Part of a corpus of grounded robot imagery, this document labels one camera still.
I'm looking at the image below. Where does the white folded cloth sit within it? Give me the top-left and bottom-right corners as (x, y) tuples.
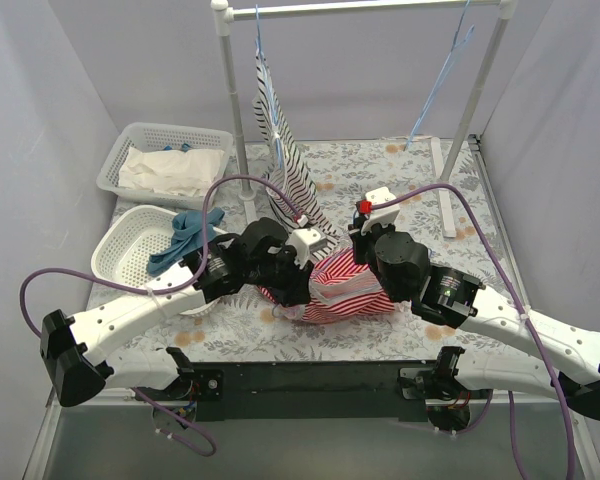
(118, 147), (224, 197)

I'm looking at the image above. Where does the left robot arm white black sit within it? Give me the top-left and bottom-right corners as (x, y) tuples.
(40, 218), (323, 407)

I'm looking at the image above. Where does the blue hanger with striped top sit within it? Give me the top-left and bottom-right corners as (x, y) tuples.
(255, 5), (285, 170)

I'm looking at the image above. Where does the floral table mat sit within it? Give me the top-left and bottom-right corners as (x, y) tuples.
(125, 139), (514, 362)

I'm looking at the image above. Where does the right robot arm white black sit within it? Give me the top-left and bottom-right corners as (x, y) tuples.
(348, 225), (600, 421)

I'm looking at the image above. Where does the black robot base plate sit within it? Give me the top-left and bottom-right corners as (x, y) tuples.
(154, 357), (481, 424)

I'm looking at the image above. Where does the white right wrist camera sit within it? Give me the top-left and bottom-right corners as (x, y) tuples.
(354, 186), (400, 235)

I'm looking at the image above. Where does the black white striped tank top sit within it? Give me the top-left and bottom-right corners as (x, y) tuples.
(252, 53), (341, 260)

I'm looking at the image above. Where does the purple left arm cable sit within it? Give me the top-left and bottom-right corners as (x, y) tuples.
(19, 174), (309, 346)

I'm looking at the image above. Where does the white rectangular basket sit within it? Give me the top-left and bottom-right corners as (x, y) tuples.
(96, 122), (234, 210)

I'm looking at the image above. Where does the white oval perforated basket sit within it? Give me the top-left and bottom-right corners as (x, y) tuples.
(90, 204), (236, 317)

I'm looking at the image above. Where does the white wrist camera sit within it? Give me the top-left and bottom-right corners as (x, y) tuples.
(354, 186), (400, 235)
(285, 227), (327, 268)

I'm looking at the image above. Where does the blue garment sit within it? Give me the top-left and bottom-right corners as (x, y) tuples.
(147, 210), (203, 277)

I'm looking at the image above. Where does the white clothes rack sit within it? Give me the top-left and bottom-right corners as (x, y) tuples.
(210, 1), (517, 238)

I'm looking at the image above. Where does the small blue item in basket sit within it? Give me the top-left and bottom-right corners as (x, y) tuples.
(163, 143), (191, 152)

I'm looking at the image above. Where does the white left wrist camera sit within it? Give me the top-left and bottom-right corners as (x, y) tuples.
(285, 227), (327, 268)

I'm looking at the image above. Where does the red white striped tank top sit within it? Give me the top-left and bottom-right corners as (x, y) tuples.
(257, 247), (397, 325)

